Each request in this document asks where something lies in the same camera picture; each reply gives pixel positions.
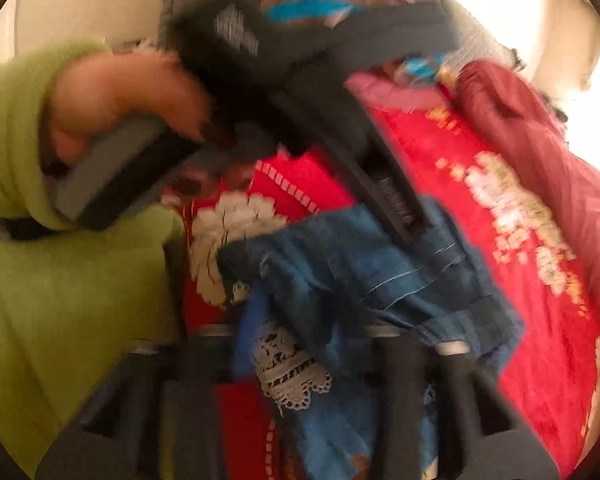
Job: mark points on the salmon red comforter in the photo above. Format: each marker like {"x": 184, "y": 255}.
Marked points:
{"x": 520, "y": 125}

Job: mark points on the pink quilted pillow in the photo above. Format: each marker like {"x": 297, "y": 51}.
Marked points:
{"x": 365, "y": 86}

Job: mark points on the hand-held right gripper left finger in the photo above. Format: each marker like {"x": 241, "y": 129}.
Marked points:
{"x": 247, "y": 330}

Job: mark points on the red floral blanket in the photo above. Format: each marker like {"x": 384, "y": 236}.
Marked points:
{"x": 430, "y": 160}

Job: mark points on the person's left hand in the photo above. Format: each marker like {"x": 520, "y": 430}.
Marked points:
{"x": 120, "y": 90}

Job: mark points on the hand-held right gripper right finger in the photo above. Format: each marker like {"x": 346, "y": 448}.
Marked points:
{"x": 400, "y": 360}

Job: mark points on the blue denim pants lace trim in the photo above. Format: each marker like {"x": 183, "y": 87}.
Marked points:
{"x": 340, "y": 270}

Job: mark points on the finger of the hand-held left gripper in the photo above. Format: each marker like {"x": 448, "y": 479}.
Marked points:
{"x": 390, "y": 30}
{"x": 380, "y": 180}

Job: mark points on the person's left forearm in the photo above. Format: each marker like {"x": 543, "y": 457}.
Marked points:
{"x": 15, "y": 125}

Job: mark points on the person's green sweater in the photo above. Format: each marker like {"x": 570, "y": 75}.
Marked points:
{"x": 55, "y": 335}

